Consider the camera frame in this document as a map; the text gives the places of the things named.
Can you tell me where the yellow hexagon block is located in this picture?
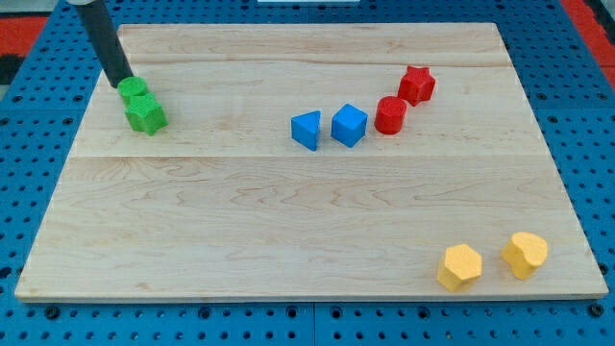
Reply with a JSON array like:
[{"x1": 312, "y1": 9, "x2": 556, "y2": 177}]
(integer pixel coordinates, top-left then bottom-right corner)
[{"x1": 436, "y1": 243, "x2": 482, "y2": 292}]

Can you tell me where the red cylinder block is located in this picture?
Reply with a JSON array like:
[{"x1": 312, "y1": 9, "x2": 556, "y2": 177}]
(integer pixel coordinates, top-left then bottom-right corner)
[{"x1": 374, "y1": 96, "x2": 407, "y2": 135}]

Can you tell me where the red star block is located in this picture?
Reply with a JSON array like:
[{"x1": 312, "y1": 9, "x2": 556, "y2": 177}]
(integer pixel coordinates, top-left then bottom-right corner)
[{"x1": 397, "y1": 65, "x2": 436, "y2": 106}]

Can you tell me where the light wooden board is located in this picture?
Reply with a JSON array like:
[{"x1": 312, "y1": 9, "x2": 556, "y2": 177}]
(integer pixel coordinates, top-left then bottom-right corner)
[{"x1": 14, "y1": 23, "x2": 608, "y2": 304}]

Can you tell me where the green cylinder block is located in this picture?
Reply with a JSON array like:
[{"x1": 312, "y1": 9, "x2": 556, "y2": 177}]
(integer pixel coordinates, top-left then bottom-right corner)
[{"x1": 117, "y1": 76, "x2": 149, "y2": 107}]

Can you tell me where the blue triangle block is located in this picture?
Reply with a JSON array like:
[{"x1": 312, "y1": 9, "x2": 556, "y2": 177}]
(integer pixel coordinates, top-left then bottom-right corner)
[{"x1": 290, "y1": 111, "x2": 321, "y2": 151}]

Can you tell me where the blue cube block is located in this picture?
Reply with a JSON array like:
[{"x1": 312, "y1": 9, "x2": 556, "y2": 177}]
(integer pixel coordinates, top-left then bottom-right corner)
[{"x1": 331, "y1": 104, "x2": 368, "y2": 148}]

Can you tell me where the yellow heart block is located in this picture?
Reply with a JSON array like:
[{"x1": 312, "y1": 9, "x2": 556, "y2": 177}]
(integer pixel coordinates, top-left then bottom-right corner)
[{"x1": 501, "y1": 232, "x2": 549, "y2": 280}]

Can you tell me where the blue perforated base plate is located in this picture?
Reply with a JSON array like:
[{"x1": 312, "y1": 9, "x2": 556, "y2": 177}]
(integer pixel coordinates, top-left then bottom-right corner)
[{"x1": 1, "y1": 0, "x2": 614, "y2": 345}]

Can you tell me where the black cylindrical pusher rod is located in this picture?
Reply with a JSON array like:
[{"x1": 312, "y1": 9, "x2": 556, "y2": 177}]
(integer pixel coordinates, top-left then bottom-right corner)
[{"x1": 68, "y1": 0, "x2": 134, "y2": 88}]

